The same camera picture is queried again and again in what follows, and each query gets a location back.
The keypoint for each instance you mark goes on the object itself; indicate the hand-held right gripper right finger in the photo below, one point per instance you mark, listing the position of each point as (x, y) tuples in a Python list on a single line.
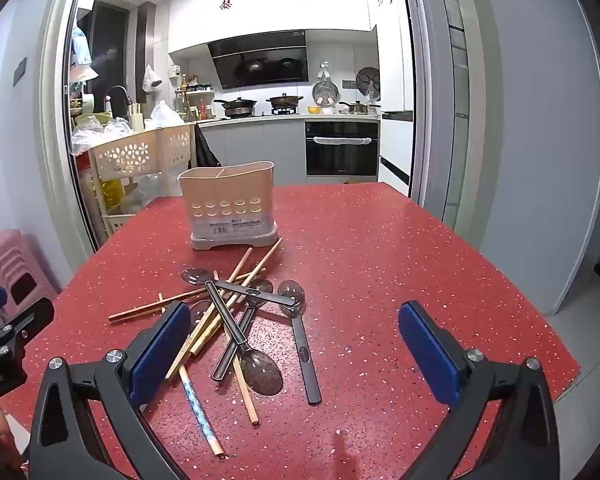
[(425, 355)]

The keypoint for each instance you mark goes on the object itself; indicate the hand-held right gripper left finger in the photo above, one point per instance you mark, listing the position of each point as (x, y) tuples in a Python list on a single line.
[(160, 347)]

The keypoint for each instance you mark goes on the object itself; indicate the dark translucent spoon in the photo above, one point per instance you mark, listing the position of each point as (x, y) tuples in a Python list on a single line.
[(201, 312), (260, 372), (225, 362), (195, 276)]

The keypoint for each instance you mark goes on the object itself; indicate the pile of chopsticks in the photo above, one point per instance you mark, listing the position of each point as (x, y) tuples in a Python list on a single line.
[(201, 410)]

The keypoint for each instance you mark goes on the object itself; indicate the metal spoon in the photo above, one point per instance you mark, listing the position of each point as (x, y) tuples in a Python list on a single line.
[(307, 360)]

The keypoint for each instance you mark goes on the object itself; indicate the beige utensil holder grey base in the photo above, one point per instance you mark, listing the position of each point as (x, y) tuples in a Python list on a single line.
[(225, 190)]

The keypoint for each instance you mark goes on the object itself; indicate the pink plastic stool stack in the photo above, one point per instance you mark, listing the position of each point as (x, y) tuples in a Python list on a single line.
[(10, 260)]

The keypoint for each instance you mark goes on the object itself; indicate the yellow bottle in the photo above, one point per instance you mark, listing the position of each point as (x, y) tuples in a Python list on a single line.
[(112, 192)]

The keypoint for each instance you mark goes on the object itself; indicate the clear plastic bag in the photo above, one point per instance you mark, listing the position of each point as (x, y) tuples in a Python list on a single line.
[(87, 137)]

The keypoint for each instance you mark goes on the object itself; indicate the white perforated storage trolley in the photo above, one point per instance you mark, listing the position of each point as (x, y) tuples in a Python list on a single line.
[(130, 155)]

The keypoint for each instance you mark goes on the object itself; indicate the black cloth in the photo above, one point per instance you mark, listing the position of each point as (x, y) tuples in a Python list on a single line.
[(205, 152)]

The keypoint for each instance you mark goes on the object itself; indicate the black built-in oven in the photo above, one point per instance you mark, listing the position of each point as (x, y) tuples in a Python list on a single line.
[(340, 157)]

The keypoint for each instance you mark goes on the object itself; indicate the grey base cabinet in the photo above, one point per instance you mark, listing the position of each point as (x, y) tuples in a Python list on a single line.
[(260, 150)]

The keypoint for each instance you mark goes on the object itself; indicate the cream knife block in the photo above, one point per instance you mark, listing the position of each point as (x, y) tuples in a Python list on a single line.
[(137, 120)]

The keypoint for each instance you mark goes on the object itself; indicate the white towel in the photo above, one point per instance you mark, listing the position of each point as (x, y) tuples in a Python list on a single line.
[(340, 140)]

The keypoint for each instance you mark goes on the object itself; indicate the white plastic bag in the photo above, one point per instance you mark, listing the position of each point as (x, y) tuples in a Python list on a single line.
[(162, 115)]

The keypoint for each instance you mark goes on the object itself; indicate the black kitchen faucet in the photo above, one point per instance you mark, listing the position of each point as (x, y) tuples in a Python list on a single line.
[(117, 89)]

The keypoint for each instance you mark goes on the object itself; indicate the black wok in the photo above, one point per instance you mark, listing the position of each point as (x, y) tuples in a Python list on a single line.
[(285, 100), (237, 106)]

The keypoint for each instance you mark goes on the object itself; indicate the steel cooking pot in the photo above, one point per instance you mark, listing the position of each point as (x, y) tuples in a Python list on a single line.
[(357, 108)]

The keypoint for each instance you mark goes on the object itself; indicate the white spice rack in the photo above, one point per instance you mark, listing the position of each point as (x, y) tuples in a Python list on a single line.
[(195, 92)]

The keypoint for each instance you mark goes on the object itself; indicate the hanging plastic bag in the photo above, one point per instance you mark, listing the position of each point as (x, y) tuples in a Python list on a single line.
[(151, 79)]

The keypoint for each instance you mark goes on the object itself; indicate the round metal steamer rack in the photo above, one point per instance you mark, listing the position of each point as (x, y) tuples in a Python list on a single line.
[(325, 92)]

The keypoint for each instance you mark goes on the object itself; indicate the round grey tray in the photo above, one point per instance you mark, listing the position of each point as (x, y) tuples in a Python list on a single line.
[(367, 80)]

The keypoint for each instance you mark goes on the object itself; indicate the white refrigerator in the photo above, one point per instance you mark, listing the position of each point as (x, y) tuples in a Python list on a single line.
[(392, 60)]

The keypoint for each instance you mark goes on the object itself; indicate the black range hood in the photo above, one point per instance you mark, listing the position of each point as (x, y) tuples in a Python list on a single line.
[(260, 65)]

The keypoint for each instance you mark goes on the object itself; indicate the red paper decoration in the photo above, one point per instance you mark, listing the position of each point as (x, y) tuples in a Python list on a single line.
[(225, 4)]

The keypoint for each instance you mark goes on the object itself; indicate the grey wall switch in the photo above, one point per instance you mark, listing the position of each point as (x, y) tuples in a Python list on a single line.
[(19, 71)]

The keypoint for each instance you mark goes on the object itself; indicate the white wall cabinet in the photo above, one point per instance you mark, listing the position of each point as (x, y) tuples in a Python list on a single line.
[(270, 10)]

